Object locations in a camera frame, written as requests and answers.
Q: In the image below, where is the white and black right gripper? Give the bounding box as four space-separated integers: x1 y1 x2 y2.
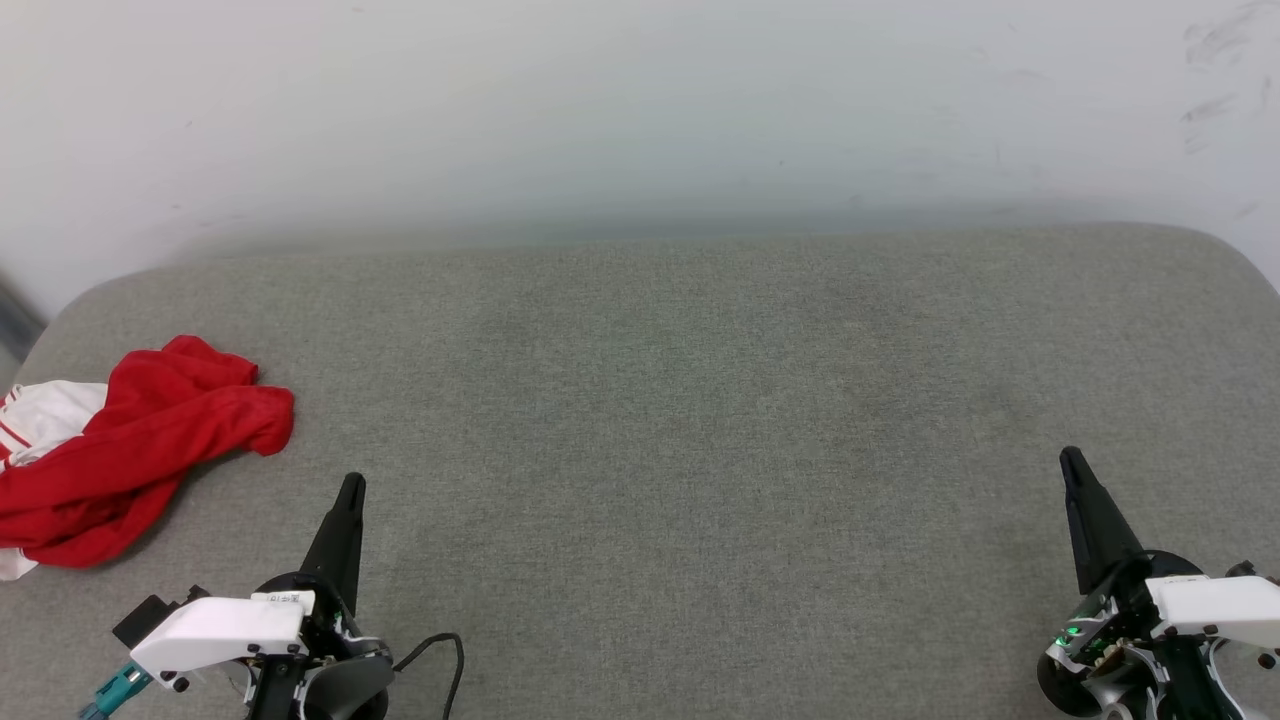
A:
1040 446 1280 669

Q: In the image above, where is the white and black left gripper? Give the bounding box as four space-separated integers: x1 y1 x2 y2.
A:
130 472 391 720

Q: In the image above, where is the red and white t-shirt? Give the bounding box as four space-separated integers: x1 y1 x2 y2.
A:
0 335 296 583

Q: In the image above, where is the grey fabric sofa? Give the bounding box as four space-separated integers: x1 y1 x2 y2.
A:
0 222 1280 720

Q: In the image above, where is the thin black cable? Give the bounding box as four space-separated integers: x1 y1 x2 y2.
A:
393 632 467 720

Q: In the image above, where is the teal cable connector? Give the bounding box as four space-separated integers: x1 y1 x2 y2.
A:
78 663 153 720

